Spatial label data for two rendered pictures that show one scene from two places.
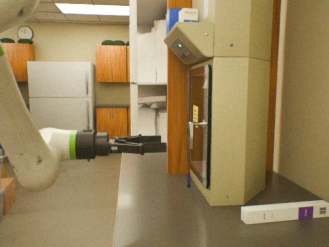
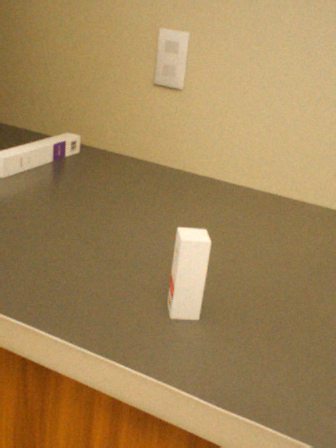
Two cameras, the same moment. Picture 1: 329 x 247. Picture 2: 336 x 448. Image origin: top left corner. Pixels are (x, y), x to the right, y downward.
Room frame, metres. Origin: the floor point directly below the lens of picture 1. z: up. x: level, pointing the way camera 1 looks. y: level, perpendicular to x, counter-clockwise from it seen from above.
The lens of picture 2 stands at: (-0.03, 0.47, 1.28)
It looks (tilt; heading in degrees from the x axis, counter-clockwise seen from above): 23 degrees down; 302
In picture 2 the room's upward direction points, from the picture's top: 8 degrees clockwise
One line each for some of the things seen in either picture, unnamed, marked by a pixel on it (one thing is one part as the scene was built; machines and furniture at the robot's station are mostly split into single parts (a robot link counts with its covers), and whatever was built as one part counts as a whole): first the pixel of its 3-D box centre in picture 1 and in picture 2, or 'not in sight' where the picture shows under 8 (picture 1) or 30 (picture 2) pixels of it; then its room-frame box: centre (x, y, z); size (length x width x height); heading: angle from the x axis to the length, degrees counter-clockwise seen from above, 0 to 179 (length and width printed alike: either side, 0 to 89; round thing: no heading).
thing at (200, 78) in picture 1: (197, 123); not in sight; (1.06, -0.12, 1.19); 0.30 x 0.01 x 0.40; 6
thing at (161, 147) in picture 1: (154, 147); not in sight; (0.87, 0.03, 1.14); 0.07 x 0.01 x 0.03; 97
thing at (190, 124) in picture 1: (196, 134); not in sight; (0.95, -0.11, 1.17); 0.05 x 0.03 x 0.10; 96
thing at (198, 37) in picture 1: (184, 47); not in sight; (1.05, -0.08, 1.46); 0.32 x 0.11 x 0.10; 7
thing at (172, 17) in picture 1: (180, 24); not in sight; (1.15, -0.06, 1.56); 0.10 x 0.10 x 0.09; 7
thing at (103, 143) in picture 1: (111, 144); not in sight; (0.92, 0.17, 1.14); 0.09 x 0.08 x 0.07; 97
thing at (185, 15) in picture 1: (187, 19); not in sight; (1.01, -0.08, 1.54); 0.05 x 0.05 x 0.06; 15
